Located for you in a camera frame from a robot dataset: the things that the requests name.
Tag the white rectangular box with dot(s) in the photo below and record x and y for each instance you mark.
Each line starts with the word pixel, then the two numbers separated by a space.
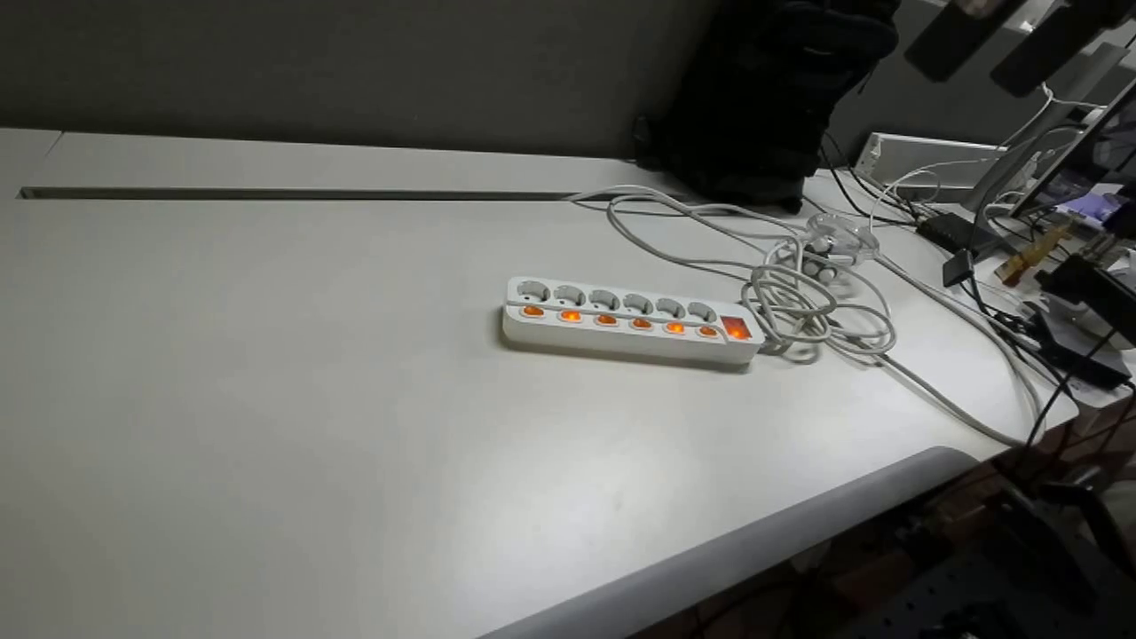
pixel 923 163

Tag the black bag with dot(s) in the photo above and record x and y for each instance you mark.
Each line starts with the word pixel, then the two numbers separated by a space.
pixel 758 95

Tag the black electronic device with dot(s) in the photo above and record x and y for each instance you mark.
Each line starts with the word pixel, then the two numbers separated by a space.
pixel 1095 290

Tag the purple and white card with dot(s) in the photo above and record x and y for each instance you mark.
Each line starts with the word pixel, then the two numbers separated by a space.
pixel 1090 209

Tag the black power adapter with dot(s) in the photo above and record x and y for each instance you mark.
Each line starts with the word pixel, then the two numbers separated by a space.
pixel 956 230

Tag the white six-socket power strip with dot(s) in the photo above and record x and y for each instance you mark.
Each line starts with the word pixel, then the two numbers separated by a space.
pixel 628 335

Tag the yellow flat object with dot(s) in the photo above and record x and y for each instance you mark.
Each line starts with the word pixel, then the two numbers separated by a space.
pixel 1031 254

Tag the silver monitor stand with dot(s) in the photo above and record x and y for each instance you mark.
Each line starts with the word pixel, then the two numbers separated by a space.
pixel 1031 143

